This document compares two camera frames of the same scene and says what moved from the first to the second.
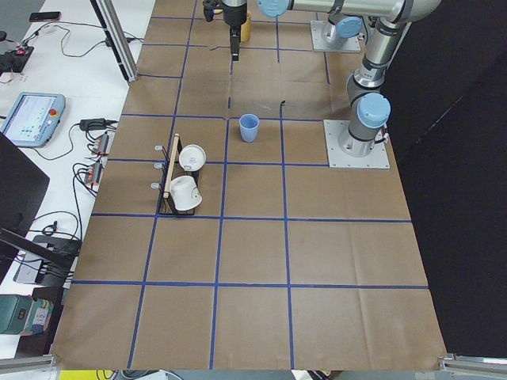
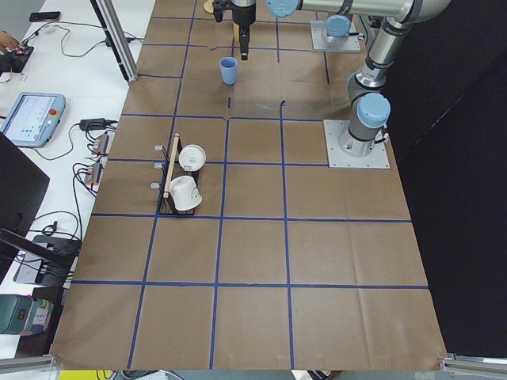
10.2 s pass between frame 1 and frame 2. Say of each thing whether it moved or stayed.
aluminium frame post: stayed
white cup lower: stayed
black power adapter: stayed
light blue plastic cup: moved
